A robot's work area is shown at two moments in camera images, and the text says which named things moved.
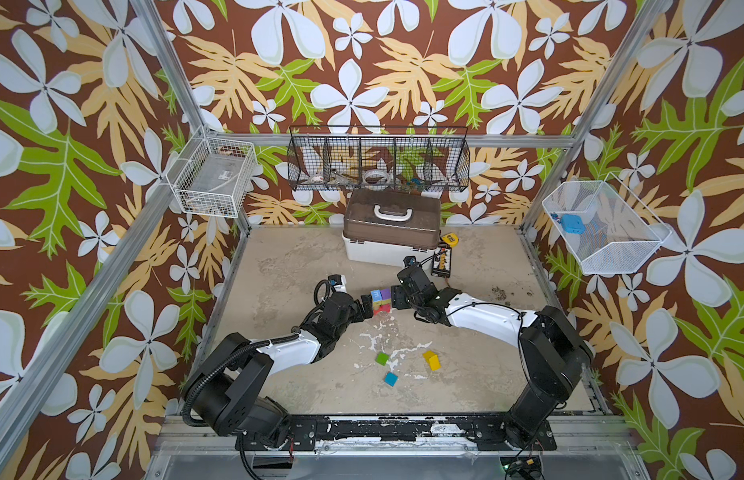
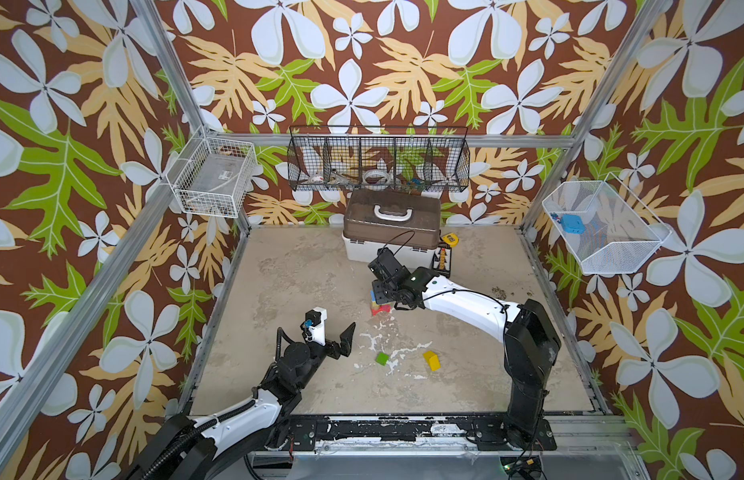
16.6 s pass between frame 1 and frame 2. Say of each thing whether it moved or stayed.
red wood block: stayed
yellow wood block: stayed
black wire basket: stayed
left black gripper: moved
